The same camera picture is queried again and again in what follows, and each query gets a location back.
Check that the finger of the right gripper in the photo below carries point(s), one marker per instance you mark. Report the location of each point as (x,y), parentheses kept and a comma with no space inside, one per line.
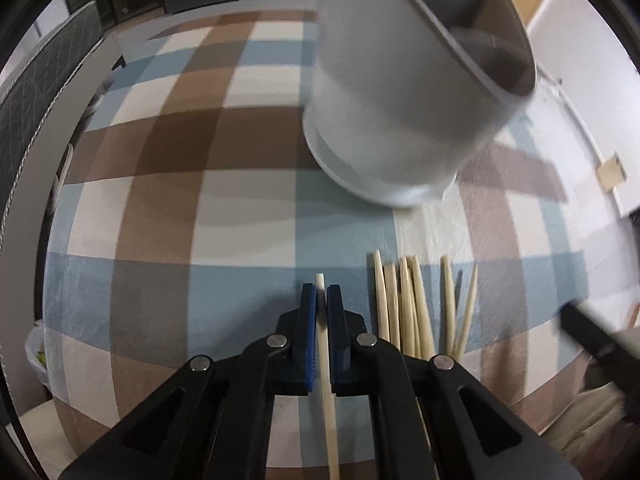
(602,346)

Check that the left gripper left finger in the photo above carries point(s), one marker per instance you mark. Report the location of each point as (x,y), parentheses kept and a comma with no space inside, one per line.
(211,419)

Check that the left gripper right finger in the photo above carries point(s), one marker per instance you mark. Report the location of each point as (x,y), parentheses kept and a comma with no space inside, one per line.
(431,419)

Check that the cream chopstick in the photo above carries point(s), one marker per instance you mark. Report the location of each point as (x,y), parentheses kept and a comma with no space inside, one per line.
(449,305)
(392,304)
(381,299)
(327,397)
(407,326)
(465,330)
(424,320)

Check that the plaid checkered tablecloth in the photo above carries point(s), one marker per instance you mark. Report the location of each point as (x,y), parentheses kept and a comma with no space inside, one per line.
(193,212)

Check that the grey white utensil holder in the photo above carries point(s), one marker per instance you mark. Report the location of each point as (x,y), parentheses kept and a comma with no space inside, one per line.
(405,92)

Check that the grey padded bench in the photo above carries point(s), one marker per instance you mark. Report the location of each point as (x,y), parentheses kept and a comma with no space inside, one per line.
(41,105)

